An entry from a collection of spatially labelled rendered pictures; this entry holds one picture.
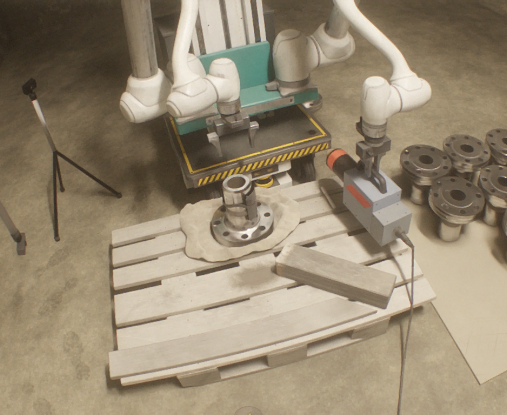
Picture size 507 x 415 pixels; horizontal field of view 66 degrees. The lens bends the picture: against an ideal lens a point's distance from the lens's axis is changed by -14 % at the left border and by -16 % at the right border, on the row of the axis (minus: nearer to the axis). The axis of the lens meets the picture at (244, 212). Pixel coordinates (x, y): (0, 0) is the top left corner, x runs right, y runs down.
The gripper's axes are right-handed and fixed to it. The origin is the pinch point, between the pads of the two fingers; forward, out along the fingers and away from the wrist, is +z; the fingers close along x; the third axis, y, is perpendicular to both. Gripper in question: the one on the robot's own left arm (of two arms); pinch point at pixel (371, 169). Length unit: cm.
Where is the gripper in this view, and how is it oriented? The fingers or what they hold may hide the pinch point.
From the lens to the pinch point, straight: 170.1
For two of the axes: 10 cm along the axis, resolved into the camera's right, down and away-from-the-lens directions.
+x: 9.1, -3.5, 2.1
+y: 3.9, 6.0, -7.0
